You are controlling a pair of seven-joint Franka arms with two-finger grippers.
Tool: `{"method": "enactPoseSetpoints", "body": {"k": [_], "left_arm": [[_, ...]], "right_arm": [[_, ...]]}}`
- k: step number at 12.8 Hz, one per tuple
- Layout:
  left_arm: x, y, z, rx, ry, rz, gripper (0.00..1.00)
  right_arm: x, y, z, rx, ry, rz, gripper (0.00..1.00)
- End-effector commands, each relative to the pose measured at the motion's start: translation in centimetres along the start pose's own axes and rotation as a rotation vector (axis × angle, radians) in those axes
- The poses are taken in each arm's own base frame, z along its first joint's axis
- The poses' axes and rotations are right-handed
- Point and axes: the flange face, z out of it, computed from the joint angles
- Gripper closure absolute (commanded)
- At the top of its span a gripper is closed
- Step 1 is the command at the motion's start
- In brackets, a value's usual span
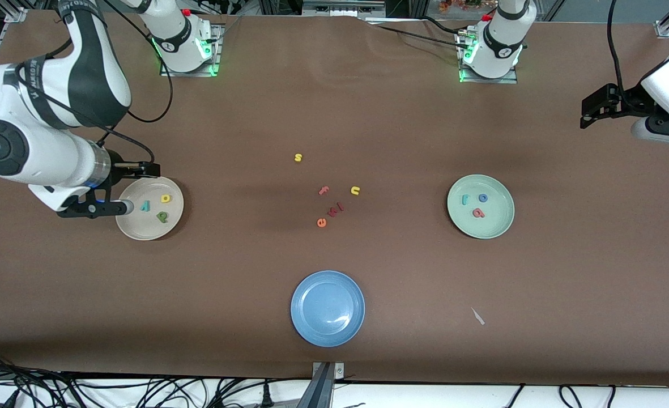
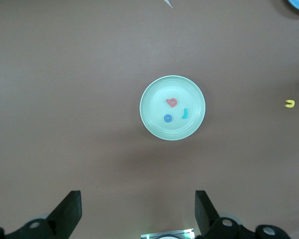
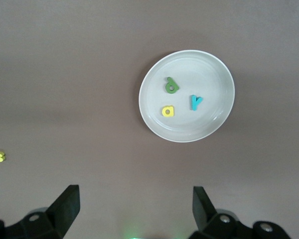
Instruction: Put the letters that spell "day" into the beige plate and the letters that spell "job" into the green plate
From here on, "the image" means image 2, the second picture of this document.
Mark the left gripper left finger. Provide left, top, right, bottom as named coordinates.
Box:
left=0, top=190, right=82, bottom=239

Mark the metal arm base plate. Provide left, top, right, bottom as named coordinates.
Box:
left=140, top=228, right=195, bottom=239

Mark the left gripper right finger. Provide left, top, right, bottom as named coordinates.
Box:
left=194, top=190, right=294, bottom=239

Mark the pale green plate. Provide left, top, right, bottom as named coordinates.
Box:
left=139, top=75, right=206, bottom=141

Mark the brown table cover sheet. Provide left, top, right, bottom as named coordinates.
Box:
left=0, top=0, right=299, bottom=239

